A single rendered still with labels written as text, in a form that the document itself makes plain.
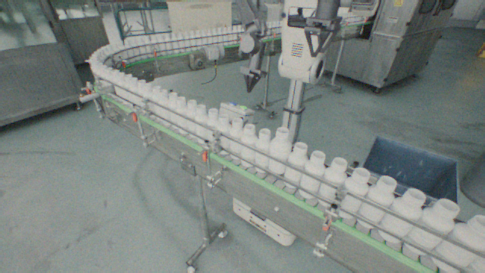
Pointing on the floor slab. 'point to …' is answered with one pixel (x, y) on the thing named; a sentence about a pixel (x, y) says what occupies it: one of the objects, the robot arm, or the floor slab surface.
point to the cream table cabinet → (199, 16)
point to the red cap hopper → (132, 26)
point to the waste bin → (475, 183)
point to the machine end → (392, 42)
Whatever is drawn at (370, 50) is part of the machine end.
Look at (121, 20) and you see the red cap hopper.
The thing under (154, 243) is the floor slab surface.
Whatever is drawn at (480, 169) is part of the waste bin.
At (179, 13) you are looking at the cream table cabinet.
